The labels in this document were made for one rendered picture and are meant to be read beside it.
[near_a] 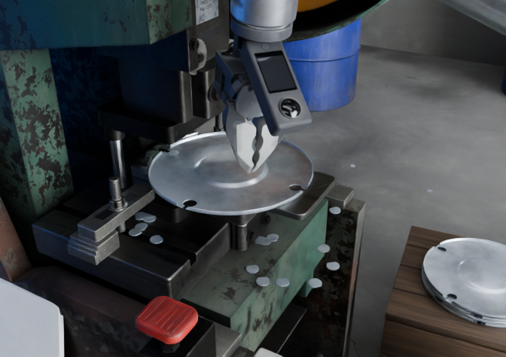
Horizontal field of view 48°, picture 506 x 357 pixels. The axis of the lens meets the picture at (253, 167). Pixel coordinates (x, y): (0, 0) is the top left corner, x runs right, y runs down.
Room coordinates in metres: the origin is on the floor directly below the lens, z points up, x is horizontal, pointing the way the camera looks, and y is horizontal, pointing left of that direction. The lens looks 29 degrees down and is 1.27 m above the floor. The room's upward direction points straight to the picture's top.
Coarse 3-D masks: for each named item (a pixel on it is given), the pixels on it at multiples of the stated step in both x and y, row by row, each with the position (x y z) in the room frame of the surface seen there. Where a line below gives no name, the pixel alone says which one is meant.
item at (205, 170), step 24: (192, 144) 0.97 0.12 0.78; (216, 144) 0.97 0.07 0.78; (288, 144) 0.97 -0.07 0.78; (168, 168) 0.88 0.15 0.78; (192, 168) 0.88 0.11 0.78; (216, 168) 0.87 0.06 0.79; (240, 168) 0.87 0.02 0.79; (264, 168) 0.87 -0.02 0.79; (288, 168) 0.88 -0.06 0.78; (312, 168) 0.87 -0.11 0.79; (168, 192) 0.80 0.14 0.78; (192, 192) 0.80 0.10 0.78; (216, 192) 0.80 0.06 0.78; (240, 192) 0.80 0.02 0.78; (264, 192) 0.80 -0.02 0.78; (288, 192) 0.80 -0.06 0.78
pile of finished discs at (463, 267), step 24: (456, 240) 1.21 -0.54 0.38; (480, 240) 1.21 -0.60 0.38; (432, 264) 1.11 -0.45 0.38; (456, 264) 1.11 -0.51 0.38; (480, 264) 1.10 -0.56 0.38; (504, 264) 1.11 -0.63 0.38; (432, 288) 1.02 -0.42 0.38; (456, 288) 1.02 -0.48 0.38; (480, 288) 1.01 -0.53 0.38; (504, 288) 1.01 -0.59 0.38; (456, 312) 0.96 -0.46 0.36; (480, 312) 0.94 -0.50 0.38; (504, 312) 0.94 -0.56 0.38
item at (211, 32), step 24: (216, 0) 0.92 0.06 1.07; (216, 24) 0.92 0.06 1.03; (216, 48) 0.92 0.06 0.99; (120, 72) 0.89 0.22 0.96; (144, 72) 0.87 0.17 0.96; (168, 72) 0.84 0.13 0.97; (192, 72) 0.84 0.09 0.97; (144, 96) 0.87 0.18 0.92; (168, 96) 0.84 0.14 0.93; (192, 96) 0.85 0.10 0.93; (216, 96) 0.84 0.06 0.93
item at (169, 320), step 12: (156, 300) 0.56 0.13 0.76; (168, 300) 0.56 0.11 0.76; (144, 312) 0.54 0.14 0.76; (156, 312) 0.54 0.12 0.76; (168, 312) 0.54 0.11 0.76; (180, 312) 0.54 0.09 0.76; (192, 312) 0.54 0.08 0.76; (144, 324) 0.52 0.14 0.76; (156, 324) 0.52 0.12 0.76; (168, 324) 0.52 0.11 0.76; (180, 324) 0.52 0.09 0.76; (192, 324) 0.52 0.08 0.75; (156, 336) 0.51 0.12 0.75; (168, 336) 0.50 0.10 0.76; (180, 336) 0.50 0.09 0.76
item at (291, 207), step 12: (312, 180) 0.84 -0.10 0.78; (324, 180) 0.84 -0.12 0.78; (312, 192) 0.80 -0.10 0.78; (324, 192) 0.80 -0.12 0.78; (288, 204) 0.76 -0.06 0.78; (300, 204) 0.76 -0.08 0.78; (312, 204) 0.76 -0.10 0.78; (216, 216) 0.83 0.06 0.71; (228, 216) 0.82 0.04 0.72; (240, 216) 0.81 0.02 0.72; (252, 216) 0.83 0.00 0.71; (264, 216) 0.87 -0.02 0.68; (288, 216) 0.74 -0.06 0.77; (300, 216) 0.73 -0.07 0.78; (240, 228) 0.81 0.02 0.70; (252, 228) 0.83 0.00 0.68; (264, 228) 0.87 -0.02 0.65; (240, 240) 0.81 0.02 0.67; (252, 240) 0.82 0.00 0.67
